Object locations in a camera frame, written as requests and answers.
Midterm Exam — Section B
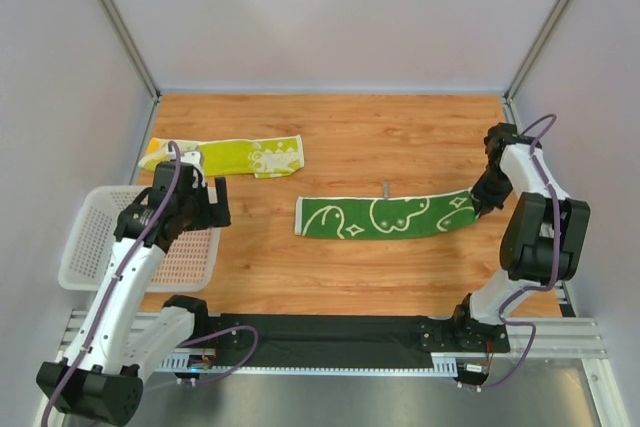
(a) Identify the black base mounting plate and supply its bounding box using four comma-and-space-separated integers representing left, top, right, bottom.
191, 314, 510, 369

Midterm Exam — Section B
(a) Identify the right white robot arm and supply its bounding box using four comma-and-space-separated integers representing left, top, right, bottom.
452, 123, 590, 351

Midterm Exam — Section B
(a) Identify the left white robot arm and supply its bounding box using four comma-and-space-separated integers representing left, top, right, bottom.
36, 142, 231, 426

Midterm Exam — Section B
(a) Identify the aluminium frame post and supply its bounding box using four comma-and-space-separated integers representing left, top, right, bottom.
503, 0, 573, 103
68, 0, 162, 101

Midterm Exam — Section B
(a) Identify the white slotted cable duct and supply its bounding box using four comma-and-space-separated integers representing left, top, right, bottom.
154, 352, 459, 376

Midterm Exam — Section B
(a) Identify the left aluminium frame post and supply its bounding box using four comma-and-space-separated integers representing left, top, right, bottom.
68, 0, 162, 101

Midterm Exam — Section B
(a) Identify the aluminium front rail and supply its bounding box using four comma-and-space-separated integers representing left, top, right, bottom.
59, 310, 607, 360

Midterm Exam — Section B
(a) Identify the white perforated plastic basket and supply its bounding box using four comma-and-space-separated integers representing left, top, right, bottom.
58, 185, 220, 293

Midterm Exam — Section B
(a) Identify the lime yellow towel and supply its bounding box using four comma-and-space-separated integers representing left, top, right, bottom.
137, 133, 307, 180

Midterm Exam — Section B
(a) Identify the green dinosaur pattern towel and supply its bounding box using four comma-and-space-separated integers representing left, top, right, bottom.
294, 189, 479, 241

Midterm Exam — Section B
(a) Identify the right aluminium frame post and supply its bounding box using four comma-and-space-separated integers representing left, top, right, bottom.
503, 0, 573, 103

